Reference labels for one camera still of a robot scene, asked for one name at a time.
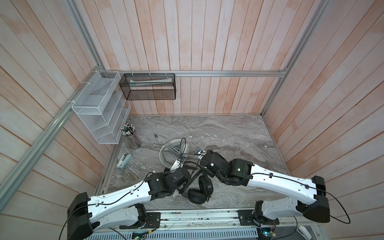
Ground black headphone cable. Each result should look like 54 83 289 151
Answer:
178 163 208 202

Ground white headphones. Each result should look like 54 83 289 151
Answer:
159 138 189 169

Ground black and blue headphones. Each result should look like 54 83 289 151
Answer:
178 170 214 205

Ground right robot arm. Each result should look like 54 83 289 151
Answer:
195 150 331 227

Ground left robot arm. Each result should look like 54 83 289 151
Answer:
64 167 191 240

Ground clear cup of pencils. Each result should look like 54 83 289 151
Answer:
120 124 142 150

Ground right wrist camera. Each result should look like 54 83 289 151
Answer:
194 147 207 160

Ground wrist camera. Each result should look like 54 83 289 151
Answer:
170 159 183 172
194 147 207 160

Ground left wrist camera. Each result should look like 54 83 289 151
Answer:
170 159 183 172

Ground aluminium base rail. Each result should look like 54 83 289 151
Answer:
89 208 329 240

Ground black wire mesh basket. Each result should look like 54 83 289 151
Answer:
119 73 177 101

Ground white wire mesh shelf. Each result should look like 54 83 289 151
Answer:
72 71 131 145

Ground horizontal aluminium wall rail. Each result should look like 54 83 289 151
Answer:
106 70 287 78

